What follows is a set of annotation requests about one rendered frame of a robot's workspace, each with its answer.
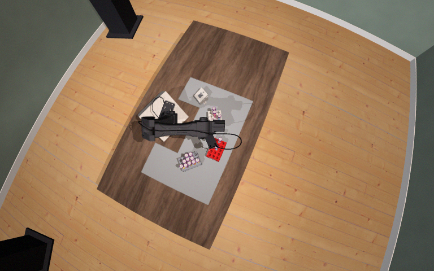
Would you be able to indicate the cream square panel with done button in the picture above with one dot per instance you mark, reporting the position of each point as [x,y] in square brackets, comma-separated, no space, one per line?
[201,96]

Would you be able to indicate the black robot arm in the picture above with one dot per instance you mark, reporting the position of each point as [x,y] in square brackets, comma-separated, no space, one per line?
[161,128]

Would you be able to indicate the red tube rack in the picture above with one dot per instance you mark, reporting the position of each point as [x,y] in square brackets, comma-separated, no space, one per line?
[216,155]

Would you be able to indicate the white tube rack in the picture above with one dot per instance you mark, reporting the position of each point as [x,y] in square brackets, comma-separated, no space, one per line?
[211,115]

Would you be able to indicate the grey bench mat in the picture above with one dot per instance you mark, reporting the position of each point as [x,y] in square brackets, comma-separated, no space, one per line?
[200,182]

